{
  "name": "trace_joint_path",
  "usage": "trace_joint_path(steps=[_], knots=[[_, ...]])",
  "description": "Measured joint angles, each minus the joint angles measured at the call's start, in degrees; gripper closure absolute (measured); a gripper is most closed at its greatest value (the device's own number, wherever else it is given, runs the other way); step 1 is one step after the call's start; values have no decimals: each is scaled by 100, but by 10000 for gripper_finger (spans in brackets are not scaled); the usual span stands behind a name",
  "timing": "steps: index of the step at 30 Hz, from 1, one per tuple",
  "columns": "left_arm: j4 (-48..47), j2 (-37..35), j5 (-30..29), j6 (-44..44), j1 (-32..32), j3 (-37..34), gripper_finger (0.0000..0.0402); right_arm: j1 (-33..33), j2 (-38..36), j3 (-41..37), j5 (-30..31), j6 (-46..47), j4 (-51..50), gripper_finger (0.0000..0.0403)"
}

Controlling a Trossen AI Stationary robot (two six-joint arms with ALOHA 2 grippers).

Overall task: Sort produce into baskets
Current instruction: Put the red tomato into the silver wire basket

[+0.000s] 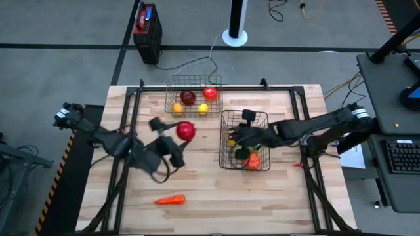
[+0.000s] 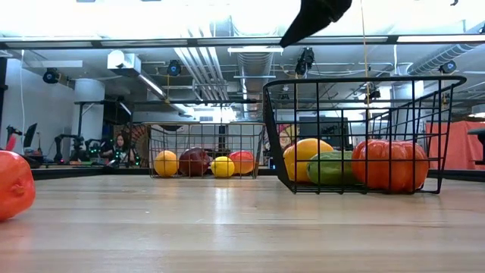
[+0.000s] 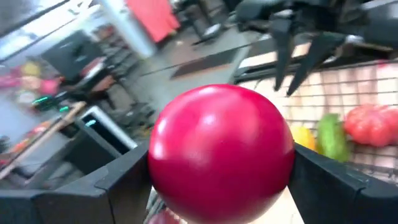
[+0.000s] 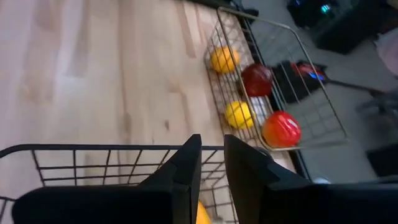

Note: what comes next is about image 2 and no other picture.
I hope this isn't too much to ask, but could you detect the yellow bell pepper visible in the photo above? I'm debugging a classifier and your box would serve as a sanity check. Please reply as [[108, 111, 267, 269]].
[[282, 137, 335, 184]]

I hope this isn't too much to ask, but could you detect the green pepper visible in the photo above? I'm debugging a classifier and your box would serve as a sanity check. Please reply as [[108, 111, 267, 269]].
[[305, 150, 359, 187]]

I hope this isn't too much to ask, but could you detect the orange pumpkin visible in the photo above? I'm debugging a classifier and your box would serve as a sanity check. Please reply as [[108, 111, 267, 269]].
[[351, 139, 430, 193]]

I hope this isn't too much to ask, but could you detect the yellow lemon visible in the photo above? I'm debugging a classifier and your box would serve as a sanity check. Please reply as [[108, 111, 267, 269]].
[[210, 155, 236, 179]]

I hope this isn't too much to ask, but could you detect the dark red apple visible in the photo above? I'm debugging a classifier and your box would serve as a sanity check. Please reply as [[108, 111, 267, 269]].
[[177, 146, 211, 177]]

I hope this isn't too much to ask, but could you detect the orange fruit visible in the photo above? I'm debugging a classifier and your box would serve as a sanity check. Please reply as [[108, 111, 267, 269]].
[[153, 149, 179, 178]]

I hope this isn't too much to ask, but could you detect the black hanging ceiling device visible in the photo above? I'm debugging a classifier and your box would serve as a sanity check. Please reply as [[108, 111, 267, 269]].
[[294, 46, 316, 77]]

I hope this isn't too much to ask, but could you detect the large black screen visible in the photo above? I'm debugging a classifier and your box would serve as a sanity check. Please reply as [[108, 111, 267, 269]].
[[298, 115, 350, 149]]

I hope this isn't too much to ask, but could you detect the colourful poster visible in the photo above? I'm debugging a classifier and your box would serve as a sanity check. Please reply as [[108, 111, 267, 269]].
[[278, 123, 300, 152]]

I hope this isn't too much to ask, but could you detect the orange partition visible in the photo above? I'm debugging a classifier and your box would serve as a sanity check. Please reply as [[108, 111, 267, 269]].
[[424, 120, 485, 171]]

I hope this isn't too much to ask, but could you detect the white ceiling air unit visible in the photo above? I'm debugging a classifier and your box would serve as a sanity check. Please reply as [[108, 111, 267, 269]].
[[106, 49, 142, 77]]

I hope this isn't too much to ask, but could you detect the person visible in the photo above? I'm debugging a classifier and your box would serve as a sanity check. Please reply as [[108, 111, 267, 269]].
[[101, 132, 133, 168]]

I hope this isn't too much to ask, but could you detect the black computer monitor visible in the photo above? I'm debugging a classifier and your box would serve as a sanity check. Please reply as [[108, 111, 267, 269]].
[[22, 122, 39, 149]]

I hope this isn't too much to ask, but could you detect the black monitor stand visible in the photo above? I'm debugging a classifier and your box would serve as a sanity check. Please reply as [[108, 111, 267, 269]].
[[5, 124, 23, 152]]

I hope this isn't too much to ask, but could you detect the orange carrot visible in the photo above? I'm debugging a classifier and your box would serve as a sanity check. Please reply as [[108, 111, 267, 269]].
[[0, 149, 37, 222]]

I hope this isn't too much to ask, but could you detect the yellow hanging cord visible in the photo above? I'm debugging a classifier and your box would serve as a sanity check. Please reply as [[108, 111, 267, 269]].
[[358, 0, 377, 162]]

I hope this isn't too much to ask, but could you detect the black wire basket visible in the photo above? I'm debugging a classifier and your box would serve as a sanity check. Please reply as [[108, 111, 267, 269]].
[[262, 74, 468, 196]]

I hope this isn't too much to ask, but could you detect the silver ceiling duct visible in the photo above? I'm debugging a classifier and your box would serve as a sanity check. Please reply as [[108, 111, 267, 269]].
[[236, 52, 274, 122]]

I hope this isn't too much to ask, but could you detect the silver flexible duct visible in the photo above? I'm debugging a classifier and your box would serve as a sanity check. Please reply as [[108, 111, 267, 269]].
[[407, 42, 485, 76]]

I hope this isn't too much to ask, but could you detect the copper wire basket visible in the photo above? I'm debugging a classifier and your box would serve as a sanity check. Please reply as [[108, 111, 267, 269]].
[[142, 121, 267, 180]]

